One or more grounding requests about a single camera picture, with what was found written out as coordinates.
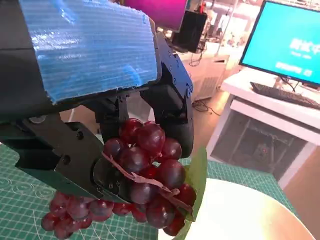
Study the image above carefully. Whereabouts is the black floor cable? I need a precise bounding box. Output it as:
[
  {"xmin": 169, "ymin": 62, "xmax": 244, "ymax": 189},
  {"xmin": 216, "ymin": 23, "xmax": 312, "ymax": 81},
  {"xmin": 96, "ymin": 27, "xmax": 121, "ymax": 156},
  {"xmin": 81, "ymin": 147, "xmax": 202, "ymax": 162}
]
[{"xmin": 192, "ymin": 99, "xmax": 221, "ymax": 116}]

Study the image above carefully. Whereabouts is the white plate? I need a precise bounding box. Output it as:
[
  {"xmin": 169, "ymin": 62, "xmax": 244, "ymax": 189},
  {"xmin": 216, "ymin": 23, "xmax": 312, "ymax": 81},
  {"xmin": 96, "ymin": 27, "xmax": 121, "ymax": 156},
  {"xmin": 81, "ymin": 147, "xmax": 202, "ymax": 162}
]
[{"xmin": 157, "ymin": 177, "xmax": 317, "ymax": 240}]

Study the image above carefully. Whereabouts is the monitor with blue screen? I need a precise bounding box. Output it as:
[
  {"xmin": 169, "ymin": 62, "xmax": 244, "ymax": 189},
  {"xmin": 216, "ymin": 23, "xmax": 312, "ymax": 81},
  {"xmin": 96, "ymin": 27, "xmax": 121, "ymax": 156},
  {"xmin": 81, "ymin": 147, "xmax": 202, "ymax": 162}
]
[{"xmin": 238, "ymin": 0, "xmax": 320, "ymax": 88}]

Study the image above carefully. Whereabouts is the monitor with pink screen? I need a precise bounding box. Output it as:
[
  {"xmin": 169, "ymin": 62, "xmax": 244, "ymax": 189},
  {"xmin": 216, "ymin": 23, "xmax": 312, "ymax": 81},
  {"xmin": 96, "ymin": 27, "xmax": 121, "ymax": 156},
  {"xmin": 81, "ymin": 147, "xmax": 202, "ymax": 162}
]
[{"xmin": 123, "ymin": 0, "xmax": 188, "ymax": 32}]

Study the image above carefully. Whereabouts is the black monitor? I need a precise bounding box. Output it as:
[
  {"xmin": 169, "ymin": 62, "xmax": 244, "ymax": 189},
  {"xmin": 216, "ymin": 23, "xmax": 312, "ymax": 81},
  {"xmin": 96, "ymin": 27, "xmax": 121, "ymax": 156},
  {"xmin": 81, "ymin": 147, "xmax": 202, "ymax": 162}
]
[{"xmin": 172, "ymin": 9, "xmax": 209, "ymax": 53}]

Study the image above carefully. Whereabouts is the white mesh cabinet, red light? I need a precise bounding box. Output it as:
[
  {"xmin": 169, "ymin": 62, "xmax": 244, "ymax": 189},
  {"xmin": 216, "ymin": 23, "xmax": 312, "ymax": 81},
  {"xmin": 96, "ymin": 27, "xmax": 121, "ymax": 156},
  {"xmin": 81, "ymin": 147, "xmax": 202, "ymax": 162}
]
[{"xmin": 207, "ymin": 67, "xmax": 320, "ymax": 190}]

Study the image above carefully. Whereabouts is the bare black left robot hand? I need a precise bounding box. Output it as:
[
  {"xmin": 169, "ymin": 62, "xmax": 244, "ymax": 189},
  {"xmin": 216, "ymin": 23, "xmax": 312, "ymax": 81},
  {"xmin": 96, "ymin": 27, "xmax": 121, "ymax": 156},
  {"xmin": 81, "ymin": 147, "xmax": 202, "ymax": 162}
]
[{"xmin": 0, "ymin": 0, "xmax": 195, "ymax": 205}]

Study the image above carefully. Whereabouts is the red toy grape bunch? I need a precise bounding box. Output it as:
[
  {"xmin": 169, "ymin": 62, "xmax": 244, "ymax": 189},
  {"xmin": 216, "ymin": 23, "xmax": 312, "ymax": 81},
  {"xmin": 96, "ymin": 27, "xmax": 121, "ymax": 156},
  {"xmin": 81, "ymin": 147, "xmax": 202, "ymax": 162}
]
[{"xmin": 41, "ymin": 117, "xmax": 208, "ymax": 240}]

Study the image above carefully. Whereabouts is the green cutting mat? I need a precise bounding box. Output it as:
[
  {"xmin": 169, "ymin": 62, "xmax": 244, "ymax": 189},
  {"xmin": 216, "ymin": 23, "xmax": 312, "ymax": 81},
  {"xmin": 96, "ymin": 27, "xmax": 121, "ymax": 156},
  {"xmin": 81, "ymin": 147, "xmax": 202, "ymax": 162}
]
[{"xmin": 0, "ymin": 143, "xmax": 298, "ymax": 240}]

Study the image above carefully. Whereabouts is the black keyboard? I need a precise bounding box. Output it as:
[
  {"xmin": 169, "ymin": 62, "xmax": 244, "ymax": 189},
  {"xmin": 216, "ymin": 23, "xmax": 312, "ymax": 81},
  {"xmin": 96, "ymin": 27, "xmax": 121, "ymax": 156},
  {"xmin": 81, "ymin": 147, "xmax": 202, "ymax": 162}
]
[{"xmin": 249, "ymin": 81, "xmax": 320, "ymax": 111}]

